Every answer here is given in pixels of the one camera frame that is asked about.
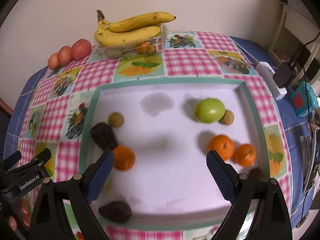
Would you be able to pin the clear plastic fruit container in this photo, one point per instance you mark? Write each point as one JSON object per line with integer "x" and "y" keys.
{"x": 129, "y": 49}

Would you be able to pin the dark avocado right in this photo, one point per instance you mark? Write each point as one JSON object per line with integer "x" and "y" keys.
{"x": 256, "y": 174}

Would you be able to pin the pink checkered fruit tablecloth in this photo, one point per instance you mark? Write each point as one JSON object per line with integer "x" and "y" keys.
{"x": 50, "y": 98}

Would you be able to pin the blue plaid undercloth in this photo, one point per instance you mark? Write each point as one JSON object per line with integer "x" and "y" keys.
{"x": 294, "y": 127}

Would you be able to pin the orange in plastic container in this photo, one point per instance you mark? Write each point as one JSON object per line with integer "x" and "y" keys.
{"x": 146, "y": 48}

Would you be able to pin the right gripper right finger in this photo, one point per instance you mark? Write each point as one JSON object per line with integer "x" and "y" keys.
{"x": 271, "y": 219}

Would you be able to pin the middle red apple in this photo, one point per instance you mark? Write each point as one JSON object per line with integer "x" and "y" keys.
{"x": 64, "y": 55}

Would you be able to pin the white power strip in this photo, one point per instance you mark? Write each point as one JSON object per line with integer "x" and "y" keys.
{"x": 265, "y": 70}

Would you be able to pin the yellow banana bunch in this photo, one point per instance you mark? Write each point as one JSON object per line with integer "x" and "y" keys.
{"x": 136, "y": 28}

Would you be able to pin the right red apple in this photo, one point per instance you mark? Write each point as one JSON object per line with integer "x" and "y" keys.
{"x": 81, "y": 49}

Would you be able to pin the green pear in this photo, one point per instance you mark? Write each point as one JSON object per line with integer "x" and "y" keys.
{"x": 107, "y": 182}

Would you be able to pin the small orange tangerine right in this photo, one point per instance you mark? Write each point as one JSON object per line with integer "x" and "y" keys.
{"x": 245, "y": 155}

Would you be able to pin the left red apple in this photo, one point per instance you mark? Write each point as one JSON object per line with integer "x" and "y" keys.
{"x": 53, "y": 62}

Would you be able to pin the small brown kiwi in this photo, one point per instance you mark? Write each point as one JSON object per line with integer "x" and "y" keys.
{"x": 116, "y": 120}
{"x": 228, "y": 118}

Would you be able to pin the dark avocado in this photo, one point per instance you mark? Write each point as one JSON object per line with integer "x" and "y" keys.
{"x": 256, "y": 174}
{"x": 116, "y": 211}
{"x": 103, "y": 136}

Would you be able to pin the black power adapter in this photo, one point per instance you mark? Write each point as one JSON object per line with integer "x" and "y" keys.
{"x": 284, "y": 75}

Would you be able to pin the white wooden chair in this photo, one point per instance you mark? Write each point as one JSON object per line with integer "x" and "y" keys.
{"x": 304, "y": 31}

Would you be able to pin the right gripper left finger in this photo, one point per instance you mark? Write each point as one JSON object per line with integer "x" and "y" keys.
{"x": 49, "y": 218}

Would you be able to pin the person's left hand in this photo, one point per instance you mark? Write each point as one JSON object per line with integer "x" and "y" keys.
{"x": 20, "y": 213}

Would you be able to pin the teal toy box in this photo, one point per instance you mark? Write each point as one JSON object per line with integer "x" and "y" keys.
{"x": 304, "y": 100}

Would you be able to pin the red apple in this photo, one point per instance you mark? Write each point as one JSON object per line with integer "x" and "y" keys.
{"x": 64, "y": 55}
{"x": 81, "y": 49}
{"x": 53, "y": 62}

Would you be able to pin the orange in tray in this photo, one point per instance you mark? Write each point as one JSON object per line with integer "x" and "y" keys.
{"x": 124, "y": 158}

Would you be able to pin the smartphone on stand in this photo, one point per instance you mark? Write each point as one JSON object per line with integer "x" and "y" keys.
{"x": 310, "y": 154}

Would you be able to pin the dark avocado front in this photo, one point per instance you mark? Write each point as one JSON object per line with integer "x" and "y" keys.
{"x": 116, "y": 211}

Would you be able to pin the green apple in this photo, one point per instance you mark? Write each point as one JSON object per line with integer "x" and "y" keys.
{"x": 209, "y": 110}

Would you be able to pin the white tray teal rim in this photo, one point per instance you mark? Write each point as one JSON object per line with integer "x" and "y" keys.
{"x": 170, "y": 186}

